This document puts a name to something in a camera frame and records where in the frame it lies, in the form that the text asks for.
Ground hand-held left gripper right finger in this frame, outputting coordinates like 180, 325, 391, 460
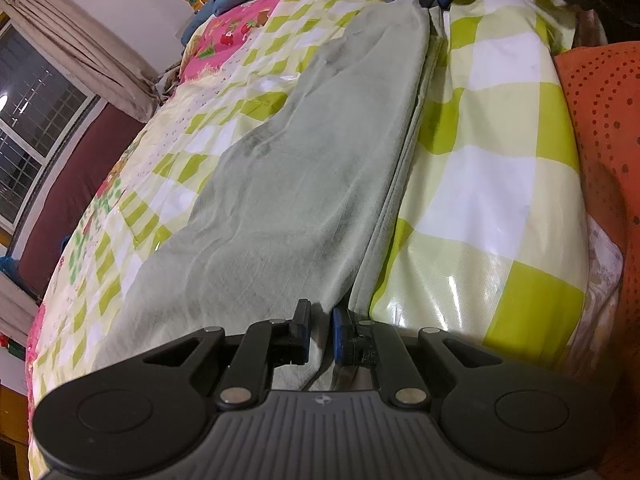
331, 307, 503, 407

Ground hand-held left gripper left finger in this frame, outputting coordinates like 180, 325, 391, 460
144, 299, 313, 407

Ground light green pants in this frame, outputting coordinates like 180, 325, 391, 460
92, 0, 435, 393

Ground orange dotted cloth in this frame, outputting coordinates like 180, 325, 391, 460
552, 42, 640, 480

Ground white floral cloth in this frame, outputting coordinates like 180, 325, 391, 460
562, 214, 627, 401

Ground barred window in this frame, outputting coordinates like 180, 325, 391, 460
0, 24, 98, 233

